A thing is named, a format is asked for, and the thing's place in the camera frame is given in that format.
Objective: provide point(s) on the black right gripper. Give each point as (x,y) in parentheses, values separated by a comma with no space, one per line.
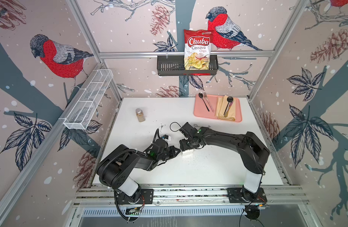
(182,146)

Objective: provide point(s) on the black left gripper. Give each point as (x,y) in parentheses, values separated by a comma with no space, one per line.
(171,149)

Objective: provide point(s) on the white gift box with bow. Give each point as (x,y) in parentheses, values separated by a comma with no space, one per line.
(187,152)

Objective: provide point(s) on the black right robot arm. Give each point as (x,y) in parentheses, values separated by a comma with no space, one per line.
(253,152)

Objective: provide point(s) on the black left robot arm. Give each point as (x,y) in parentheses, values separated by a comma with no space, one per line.
(114,170)

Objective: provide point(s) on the pink plastic tray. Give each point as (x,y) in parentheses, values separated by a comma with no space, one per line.
(202,108)

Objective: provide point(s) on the glass spice jar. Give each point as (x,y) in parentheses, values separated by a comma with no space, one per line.
(140,115)

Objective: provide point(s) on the black spoon on tray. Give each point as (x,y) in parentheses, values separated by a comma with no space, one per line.
(201,96)

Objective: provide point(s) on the silver fork on tray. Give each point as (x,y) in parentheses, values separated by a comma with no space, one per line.
(207,99)

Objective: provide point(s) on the beige folded cloth napkin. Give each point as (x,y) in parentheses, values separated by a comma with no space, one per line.
(221,106)

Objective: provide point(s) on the black spoon on napkin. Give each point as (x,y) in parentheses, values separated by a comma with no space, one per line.
(230,101)

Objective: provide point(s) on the red Chuba cassava chips bag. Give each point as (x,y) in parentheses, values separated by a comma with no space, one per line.
(197,49)

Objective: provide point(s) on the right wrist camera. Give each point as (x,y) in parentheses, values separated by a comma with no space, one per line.
(188,131)

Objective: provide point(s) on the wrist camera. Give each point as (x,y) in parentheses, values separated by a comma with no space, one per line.
(166,138)
(188,131)

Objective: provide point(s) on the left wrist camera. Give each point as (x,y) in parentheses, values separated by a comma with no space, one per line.
(166,138)

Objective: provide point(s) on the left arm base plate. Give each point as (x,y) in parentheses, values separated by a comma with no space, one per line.
(140,197)

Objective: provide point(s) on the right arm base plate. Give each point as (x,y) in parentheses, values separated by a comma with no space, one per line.
(242,195)

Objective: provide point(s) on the white wire mesh shelf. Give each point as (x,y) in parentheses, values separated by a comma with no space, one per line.
(84,109)

